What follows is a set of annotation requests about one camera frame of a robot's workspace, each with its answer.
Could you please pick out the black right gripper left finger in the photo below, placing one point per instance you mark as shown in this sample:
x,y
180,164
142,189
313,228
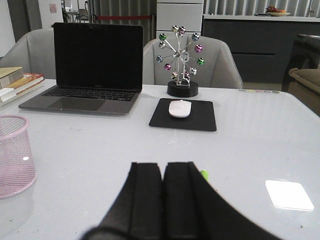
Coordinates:
x,y
136,213

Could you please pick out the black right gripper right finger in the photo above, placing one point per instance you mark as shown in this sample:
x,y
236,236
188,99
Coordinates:
x,y
195,211

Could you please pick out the green highlighter pen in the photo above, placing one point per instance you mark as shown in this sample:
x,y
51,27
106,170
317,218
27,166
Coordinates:
x,y
205,174

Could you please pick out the pink mesh pen holder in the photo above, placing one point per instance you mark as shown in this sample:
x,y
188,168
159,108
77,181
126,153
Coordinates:
x,y
17,169

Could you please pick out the black mouse pad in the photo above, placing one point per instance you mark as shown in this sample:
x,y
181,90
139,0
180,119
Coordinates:
x,y
195,115

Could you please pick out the white computer mouse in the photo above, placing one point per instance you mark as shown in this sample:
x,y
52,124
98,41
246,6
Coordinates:
x,y
180,108

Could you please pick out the ferris wheel desk ornament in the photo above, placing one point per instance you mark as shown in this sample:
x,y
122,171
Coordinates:
x,y
181,84

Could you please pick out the grey right armchair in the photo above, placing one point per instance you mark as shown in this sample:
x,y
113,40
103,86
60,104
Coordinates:
x,y
211,58

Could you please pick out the grey armchair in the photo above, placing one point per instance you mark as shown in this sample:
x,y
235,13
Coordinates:
x,y
34,52
211,58

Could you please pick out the grey open laptop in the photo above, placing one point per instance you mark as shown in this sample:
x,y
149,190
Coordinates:
x,y
99,69

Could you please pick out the brown cushion at right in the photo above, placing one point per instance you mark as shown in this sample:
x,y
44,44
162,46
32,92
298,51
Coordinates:
x,y
306,87

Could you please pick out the orange middle book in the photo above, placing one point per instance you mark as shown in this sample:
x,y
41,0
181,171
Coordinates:
x,y
27,81

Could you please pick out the dark counter cabinet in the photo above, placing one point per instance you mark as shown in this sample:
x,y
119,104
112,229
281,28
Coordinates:
x,y
261,46

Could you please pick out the yellow top book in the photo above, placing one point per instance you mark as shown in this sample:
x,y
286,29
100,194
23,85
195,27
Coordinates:
x,y
9,75

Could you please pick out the grey left armchair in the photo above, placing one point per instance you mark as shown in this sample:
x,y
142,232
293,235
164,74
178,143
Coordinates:
x,y
34,52

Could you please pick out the fruit bowl on counter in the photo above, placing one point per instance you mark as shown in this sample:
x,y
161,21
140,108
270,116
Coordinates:
x,y
275,12

